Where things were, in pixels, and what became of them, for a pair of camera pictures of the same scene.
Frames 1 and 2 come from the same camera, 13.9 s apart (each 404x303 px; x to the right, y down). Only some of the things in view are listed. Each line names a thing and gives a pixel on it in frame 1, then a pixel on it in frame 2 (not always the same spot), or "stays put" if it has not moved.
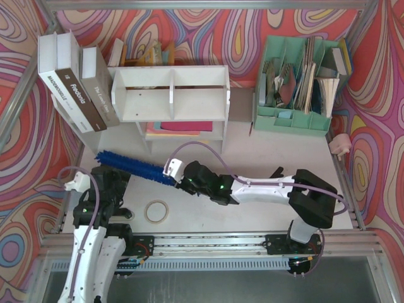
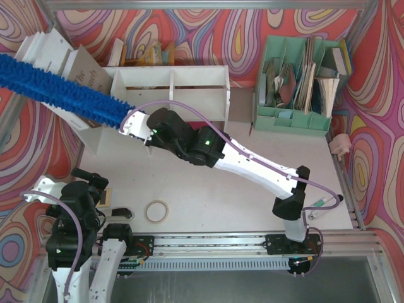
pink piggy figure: [340, 144] stays put
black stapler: [123, 212] stays put
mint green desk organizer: [299, 83] stays put
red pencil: [250, 128] stays put
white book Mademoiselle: [47, 52] -> [40, 50]
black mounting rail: [206, 245] stays put
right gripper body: [182, 182] -> [149, 127]
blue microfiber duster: [132, 167] -> [33, 81]
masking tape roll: [148, 218] stays put
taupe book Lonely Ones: [96, 78] -> [83, 67]
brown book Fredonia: [68, 70] -> [52, 52]
